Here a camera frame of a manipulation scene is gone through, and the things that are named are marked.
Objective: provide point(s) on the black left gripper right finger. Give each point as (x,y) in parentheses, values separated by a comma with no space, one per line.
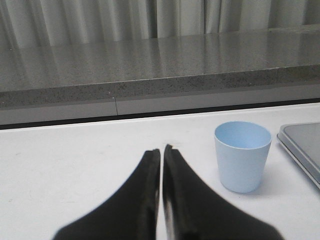
(193,211)

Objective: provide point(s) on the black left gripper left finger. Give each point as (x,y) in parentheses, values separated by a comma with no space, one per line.
(131,213)

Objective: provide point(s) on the light blue plastic cup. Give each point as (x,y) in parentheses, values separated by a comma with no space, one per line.
(241,150)

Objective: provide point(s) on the silver digital kitchen scale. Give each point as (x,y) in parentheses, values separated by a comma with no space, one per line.
(302,143)

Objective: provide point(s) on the grey stone counter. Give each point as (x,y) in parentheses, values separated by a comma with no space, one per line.
(218,70)

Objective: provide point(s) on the white pleated curtain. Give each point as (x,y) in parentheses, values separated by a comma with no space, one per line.
(38,23)

